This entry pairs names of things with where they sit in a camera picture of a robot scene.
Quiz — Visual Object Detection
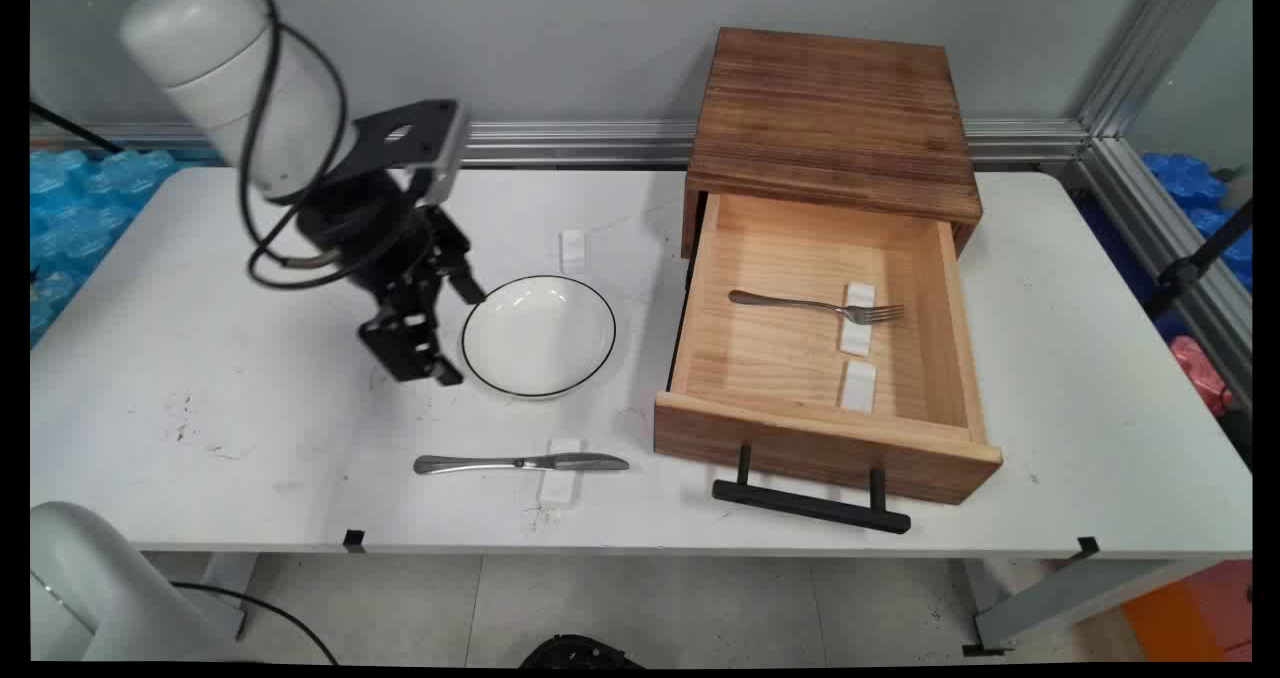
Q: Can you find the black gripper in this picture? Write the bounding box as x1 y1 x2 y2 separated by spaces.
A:
296 172 488 388

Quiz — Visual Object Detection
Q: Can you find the dark wooden drawer cabinet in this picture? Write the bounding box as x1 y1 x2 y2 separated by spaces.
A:
682 27 984 260

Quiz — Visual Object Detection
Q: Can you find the light wooden drawer, black handle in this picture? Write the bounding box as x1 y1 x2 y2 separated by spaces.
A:
654 193 1004 536

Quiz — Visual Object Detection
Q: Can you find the black tripod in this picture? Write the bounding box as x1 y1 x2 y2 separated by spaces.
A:
1144 201 1253 316

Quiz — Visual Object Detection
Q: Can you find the silver table knife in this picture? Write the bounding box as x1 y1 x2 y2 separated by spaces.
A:
413 452 631 477

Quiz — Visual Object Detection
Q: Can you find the aluminium frame rail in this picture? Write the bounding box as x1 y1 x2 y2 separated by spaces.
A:
1072 0 1253 411
30 118 1091 170

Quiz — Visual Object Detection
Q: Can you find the orange box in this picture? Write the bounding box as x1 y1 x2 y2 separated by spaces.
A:
1120 560 1253 663

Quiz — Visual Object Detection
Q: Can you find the silver fork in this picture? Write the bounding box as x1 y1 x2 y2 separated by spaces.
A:
728 289 906 327

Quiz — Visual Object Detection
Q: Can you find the black background cable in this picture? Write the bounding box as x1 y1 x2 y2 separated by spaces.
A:
30 101 127 155

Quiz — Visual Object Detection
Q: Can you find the grey table leg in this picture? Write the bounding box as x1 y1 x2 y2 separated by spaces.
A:
962 558 1223 657
198 553 261 642

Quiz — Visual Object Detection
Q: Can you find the white plate with black rim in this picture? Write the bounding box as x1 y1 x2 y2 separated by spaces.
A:
461 275 617 400

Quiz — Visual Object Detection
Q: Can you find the black floor cable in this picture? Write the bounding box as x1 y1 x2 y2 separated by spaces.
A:
168 582 341 665

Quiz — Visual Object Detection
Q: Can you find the black round floor object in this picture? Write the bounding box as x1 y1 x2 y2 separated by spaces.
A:
519 635 647 670

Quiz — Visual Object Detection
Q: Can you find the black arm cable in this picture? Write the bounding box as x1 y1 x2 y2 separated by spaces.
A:
237 0 421 292

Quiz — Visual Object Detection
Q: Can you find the blue bubble wrap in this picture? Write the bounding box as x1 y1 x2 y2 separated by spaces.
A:
1140 152 1253 291
30 148 183 347

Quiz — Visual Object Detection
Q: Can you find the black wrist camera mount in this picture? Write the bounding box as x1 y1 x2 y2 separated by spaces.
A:
335 100 471 205

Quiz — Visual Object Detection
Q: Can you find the red plastic bag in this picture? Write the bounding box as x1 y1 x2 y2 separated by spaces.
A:
1169 335 1234 418

